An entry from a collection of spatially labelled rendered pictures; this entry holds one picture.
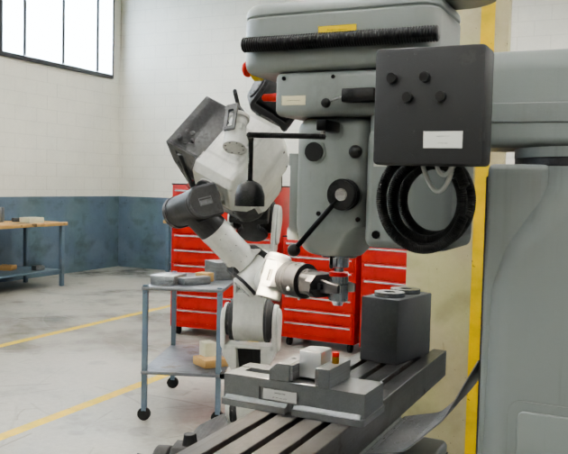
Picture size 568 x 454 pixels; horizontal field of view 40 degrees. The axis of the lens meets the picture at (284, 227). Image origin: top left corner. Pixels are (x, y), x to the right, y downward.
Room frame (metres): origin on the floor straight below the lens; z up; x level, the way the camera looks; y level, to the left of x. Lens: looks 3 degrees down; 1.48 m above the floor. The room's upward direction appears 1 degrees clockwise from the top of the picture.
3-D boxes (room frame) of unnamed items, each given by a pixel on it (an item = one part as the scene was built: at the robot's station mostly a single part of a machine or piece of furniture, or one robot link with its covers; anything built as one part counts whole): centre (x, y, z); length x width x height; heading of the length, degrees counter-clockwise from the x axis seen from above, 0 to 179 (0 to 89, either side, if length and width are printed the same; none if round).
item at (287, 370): (1.74, -0.03, 1.06); 0.12 x 0.06 x 0.04; 154
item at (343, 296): (1.84, -0.13, 1.23); 0.05 x 0.05 x 0.06
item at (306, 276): (1.91, -0.07, 1.23); 0.13 x 0.12 x 0.10; 132
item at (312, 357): (1.72, -0.08, 1.08); 0.06 x 0.05 x 0.06; 154
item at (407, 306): (2.28, -0.34, 1.07); 0.22 x 0.12 x 0.20; 144
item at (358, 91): (1.69, -0.14, 1.66); 0.12 x 0.04 x 0.04; 65
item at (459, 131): (1.41, -0.26, 1.62); 0.20 x 0.09 x 0.21; 65
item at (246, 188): (1.86, 0.08, 1.45); 0.07 x 0.07 x 0.06
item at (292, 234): (1.88, -0.03, 1.45); 0.04 x 0.04 x 0.21; 65
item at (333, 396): (1.73, -0.05, 1.02); 0.35 x 0.15 x 0.11; 64
